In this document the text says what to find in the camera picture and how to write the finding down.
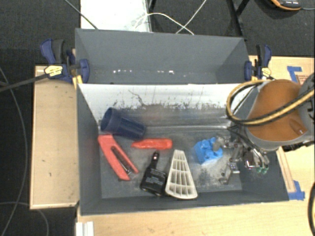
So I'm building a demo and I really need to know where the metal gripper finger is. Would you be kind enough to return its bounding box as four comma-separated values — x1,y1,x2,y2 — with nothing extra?
213,135,232,154
218,162,242,185

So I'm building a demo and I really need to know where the blue toy building block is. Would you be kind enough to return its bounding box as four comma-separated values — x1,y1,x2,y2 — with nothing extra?
191,137,224,165

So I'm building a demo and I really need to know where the white plastic grid wedge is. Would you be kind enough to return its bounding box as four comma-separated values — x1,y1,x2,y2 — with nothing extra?
164,149,199,201

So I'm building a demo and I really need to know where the orange-red oblong tool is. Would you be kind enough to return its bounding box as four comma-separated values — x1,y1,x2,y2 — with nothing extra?
130,138,173,151

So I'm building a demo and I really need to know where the dark blue cup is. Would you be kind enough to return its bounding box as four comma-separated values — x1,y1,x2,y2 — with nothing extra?
100,107,147,140

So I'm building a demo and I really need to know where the grey metal bin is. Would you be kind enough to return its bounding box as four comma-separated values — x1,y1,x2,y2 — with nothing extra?
74,28,290,216

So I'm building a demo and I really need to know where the red stapler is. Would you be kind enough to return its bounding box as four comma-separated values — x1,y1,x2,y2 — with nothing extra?
96,134,140,182

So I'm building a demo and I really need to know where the pale wood board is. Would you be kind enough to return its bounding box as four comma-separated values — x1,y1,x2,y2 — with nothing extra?
29,65,80,210

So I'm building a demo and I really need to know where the black cylinder on white bracket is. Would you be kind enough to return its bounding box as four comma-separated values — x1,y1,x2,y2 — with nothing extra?
282,141,311,153

